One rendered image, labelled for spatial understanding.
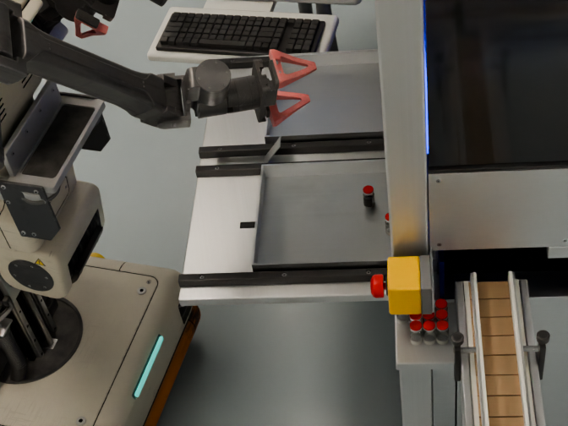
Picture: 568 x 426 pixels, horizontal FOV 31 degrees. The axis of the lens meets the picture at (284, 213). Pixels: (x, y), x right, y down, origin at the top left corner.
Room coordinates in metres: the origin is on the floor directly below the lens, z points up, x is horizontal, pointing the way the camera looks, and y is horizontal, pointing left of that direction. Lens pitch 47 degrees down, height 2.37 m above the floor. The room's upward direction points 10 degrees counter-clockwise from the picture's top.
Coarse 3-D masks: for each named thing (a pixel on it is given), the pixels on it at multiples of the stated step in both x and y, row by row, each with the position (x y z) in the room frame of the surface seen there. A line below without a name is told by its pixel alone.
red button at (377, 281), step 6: (372, 276) 1.07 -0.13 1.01; (378, 276) 1.07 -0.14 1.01; (372, 282) 1.06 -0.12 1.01; (378, 282) 1.05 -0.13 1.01; (384, 282) 1.06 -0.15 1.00; (372, 288) 1.05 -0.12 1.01; (378, 288) 1.05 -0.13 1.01; (384, 288) 1.05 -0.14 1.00; (372, 294) 1.05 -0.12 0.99; (378, 294) 1.04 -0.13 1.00
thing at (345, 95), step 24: (288, 72) 1.79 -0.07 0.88; (312, 72) 1.77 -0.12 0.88; (336, 72) 1.76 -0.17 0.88; (360, 72) 1.74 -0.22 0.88; (312, 96) 1.69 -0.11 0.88; (336, 96) 1.68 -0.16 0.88; (360, 96) 1.66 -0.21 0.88; (288, 120) 1.63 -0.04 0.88; (312, 120) 1.62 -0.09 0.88; (336, 120) 1.60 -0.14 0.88; (360, 120) 1.59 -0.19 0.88
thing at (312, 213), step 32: (384, 160) 1.43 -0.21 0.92; (288, 192) 1.42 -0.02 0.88; (320, 192) 1.41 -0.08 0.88; (352, 192) 1.39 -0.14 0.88; (384, 192) 1.38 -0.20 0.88; (256, 224) 1.32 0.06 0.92; (288, 224) 1.34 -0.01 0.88; (320, 224) 1.32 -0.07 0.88; (352, 224) 1.31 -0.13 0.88; (384, 224) 1.29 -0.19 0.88; (256, 256) 1.26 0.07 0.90; (288, 256) 1.26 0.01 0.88; (320, 256) 1.24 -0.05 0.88; (352, 256) 1.23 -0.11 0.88; (384, 256) 1.22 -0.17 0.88
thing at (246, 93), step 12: (252, 72) 1.35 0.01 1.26; (240, 84) 1.32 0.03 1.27; (252, 84) 1.32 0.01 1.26; (264, 84) 1.30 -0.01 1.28; (228, 96) 1.30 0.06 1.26; (240, 96) 1.30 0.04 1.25; (252, 96) 1.30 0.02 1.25; (264, 96) 1.29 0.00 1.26; (228, 108) 1.30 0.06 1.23; (240, 108) 1.30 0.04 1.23; (252, 108) 1.30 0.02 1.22; (264, 108) 1.31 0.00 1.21; (264, 120) 1.31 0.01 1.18
